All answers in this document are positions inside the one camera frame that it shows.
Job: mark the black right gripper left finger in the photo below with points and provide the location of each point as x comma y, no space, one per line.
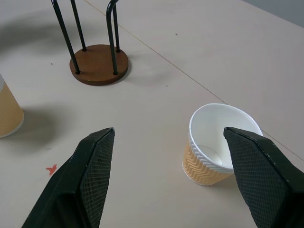
78,180

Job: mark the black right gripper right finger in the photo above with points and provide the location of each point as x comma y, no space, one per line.
263,180

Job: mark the white paper cup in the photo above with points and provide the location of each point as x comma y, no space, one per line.
9,111

